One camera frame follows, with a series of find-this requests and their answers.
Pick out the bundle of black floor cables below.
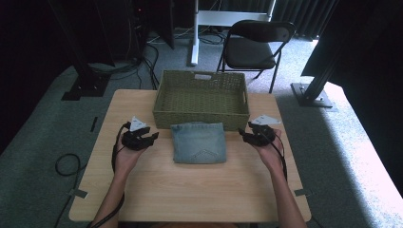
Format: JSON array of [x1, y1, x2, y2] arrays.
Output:
[[88, 29, 161, 90]]

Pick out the person's left hand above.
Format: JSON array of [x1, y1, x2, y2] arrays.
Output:
[[113, 134, 150, 179]]

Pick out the dark curtain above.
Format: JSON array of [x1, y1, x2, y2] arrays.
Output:
[[272, 0, 338, 41]]

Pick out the black folding chair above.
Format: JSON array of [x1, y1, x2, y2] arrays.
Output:
[[217, 19, 297, 94]]

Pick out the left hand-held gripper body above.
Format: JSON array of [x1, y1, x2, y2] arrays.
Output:
[[122, 115, 151, 152]]

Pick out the grey tape piece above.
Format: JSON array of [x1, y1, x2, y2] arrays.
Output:
[[294, 188, 314, 198], [67, 188, 89, 200]]

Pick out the person's right hand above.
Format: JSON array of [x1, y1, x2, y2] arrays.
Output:
[[252, 128, 285, 175]]

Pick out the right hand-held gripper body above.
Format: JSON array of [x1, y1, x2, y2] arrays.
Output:
[[249, 114, 282, 147]]

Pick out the right hand-held gripper cable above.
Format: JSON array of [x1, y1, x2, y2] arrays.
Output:
[[268, 132, 289, 182]]

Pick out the black cable loop on floor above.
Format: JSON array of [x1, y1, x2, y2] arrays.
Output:
[[54, 153, 87, 228]]

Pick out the black post with metal base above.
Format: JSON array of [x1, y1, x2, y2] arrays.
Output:
[[290, 0, 403, 108]]

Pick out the black stand with square base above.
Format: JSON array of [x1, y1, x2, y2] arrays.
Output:
[[47, 0, 116, 102]]

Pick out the green woven basket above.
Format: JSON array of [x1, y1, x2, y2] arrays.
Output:
[[152, 69, 251, 132]]

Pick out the blue denim shorts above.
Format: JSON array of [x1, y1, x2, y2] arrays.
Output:
[[170, 122, 228, 165]]

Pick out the white metal desk frame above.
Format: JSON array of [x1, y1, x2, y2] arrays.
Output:
[[189, 0, 278, 67]]

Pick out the dark computer tower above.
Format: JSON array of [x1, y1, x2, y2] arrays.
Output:
[[125, 0, 150, 62]]

